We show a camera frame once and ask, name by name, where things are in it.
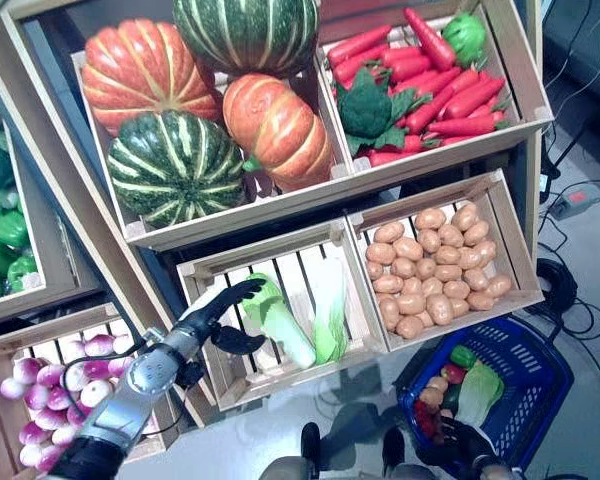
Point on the slim pale napa cabbage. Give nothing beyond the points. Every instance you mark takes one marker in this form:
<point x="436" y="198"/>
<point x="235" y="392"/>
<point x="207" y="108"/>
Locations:
<point x="331" y="320"/>

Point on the small green bell pepper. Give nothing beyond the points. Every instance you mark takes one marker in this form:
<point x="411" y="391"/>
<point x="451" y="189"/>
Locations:
<point x="463" y="356"/>

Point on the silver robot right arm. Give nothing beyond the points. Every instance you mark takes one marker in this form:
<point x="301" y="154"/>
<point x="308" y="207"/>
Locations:
<point x="495" y="472"/>

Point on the robot leg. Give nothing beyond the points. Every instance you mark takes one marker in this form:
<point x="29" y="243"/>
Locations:
<point x="310" y="445"/>
<point x="394" y="447"/>

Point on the red chili pepper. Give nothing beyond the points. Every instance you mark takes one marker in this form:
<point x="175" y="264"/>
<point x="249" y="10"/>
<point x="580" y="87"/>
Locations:
<point x="423" y="415"/>

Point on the wooden pepper crate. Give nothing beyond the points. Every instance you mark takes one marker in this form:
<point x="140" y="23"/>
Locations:
<point x="55" y="260"/>

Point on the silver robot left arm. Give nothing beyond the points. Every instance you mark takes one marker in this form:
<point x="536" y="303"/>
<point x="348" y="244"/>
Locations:
<point x="125" y="400"/>

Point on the wooden cabbage crate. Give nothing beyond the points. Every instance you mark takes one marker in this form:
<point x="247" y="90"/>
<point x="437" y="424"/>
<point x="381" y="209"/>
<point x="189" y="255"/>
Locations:
<point x="230" y="390"/>

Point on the red carrot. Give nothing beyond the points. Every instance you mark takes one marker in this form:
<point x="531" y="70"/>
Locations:
<point x="410" y="68"/>
<point x="455" y="140"/>
<point x="464" y="81"/>
<point x="413" y="143"/>
<point x="387" y="158"/>
<point x="485" y="111"/>
<point x="430" y="81"/>
<point x="475" y="97"/>
<point x="402" y="55"/>
<point x="357" y="64"/>
<point x="430" y="40"/>
<point x="429" y="111"/>
<point x="357" y="44"/>
<point x="462" y="126"/>

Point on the brown potato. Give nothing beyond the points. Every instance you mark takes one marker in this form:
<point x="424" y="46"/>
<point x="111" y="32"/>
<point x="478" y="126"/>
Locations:
<point x="456" y="289"/>
<point x="389" y="232"/>
<point x="498" y="286"/>
<point x="476" y="279"/>
<point x="469" y="258"/>
<point x="411" y="303"/>
<point x="440" y="309"/>
<point x="412" y="286"/>
<point x="380" y="253"/>
<point x="407" y="248"/>
<point x="431" y="397"/>
<point x="410" y="327"/>
<point x="430" y="218"/>
<point x="460" y="307"/>
<point x="465" y="216"/>
<point x="429" y="240"/>
<point x="485" y="252"/>
<point x="403" y="267"/>
<point x="432" y="286"/>
<point x="448" y="273"/>
<point x="374" y="270"/>
<point x="450" y="235"/>
<point x="476" y="233"/>
<point x="438" y="384"/>
<point x="480" y="301"/>
<point x="424" y="319"/>
<point x="447" y="255"/>
<point x="425" y="268"/>
<point x="389" y="313"/>
<point x="387" y="284"/>

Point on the dark robot left hand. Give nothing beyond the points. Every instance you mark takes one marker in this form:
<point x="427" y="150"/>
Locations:
<point x="215" y="310"/>

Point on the elongated orange pumpkin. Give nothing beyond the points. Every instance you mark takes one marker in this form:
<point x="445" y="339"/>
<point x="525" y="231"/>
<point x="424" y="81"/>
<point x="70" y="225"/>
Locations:
<point x="280" y="130"/>

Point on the purple white turnip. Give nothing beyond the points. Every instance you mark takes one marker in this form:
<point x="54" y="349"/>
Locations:
<point x="50" y="419"/>
<point x="76" y="415"/>
<point x="30" y="455"/>
<point x="48" y="457"/>
<point x="60" y="398"/>
<point x="96" y="369"/>
<point x="75" y="377"/>
<point x="117" y="366"/>
<point x="96" y="392"/>
<point x="11" y="388"/>
<point x="32" y="433"/>
<point x="50" y="375"/>
<point x="27" y="370"/>
<point x="98" y="345"/>
<point x="37" y="396"/>
<point x="62" y="435"/>

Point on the dark green cucumber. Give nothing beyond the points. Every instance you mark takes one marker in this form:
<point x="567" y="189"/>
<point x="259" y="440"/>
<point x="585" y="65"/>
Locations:
<point x="450" y="397"/>

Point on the blue plastic shopping basket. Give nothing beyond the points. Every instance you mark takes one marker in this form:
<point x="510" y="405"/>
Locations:
<point x="530" y="380"/>

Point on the dark cabinet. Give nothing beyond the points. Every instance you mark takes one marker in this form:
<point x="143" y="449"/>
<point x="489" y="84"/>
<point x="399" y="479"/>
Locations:
<point x="585" y="45"/>

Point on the wooden shelf frame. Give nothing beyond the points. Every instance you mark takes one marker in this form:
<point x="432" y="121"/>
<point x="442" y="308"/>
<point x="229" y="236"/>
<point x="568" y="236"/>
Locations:
<point x="117" y="270"/>

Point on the wooden carrot crate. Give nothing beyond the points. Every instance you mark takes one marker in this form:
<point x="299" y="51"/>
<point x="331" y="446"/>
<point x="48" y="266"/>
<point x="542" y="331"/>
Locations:
<point x="522" y="80"/>

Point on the napa cabbage with yellow-green leaves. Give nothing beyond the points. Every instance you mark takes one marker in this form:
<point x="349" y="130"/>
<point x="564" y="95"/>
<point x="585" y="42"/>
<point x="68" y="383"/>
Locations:
<point x="477" y="392"/>

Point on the wooden pumpkin crate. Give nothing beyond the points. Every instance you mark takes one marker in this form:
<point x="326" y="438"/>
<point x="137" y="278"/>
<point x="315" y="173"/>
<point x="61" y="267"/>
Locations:
<point x="220" y="220"/>

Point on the grey power strip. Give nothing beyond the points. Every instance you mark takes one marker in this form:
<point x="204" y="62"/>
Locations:
<point x="575" y="200"/>

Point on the robot left leg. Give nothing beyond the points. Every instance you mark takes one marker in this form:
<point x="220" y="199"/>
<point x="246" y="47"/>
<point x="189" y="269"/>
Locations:
<point x="310" y="445"/>

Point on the large orange ribbed pumpkin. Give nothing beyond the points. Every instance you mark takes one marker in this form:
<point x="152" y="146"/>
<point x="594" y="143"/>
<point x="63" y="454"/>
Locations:
<point x="140" y="70"/>

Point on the robot right leg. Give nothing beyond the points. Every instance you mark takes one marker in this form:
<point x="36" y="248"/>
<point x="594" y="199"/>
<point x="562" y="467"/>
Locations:
<point x="394" y="447"/>

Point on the wooden potato crate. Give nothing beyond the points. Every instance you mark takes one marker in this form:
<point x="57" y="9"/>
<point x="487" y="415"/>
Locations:
<point x="517" y="250"/>

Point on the napa cabbage with thick stem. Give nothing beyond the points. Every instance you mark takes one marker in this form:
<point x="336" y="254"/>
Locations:
<point x="280" y="320"/>

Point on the small red pepper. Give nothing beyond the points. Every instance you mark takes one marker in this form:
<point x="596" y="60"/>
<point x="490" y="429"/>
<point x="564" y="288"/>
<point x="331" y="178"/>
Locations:
<point x="454" y="374"/>

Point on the green striped pumpkin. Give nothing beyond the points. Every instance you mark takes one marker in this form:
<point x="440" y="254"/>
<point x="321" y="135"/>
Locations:
<point x="245" y="35"/>
<point x="175" y="167"/>

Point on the bright green lettuce head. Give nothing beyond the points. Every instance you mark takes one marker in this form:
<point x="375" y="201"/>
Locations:
<point x="465" y="37"/>

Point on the dark robot right hand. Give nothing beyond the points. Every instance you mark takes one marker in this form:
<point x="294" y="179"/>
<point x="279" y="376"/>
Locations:
<point x="455" y="442"/>

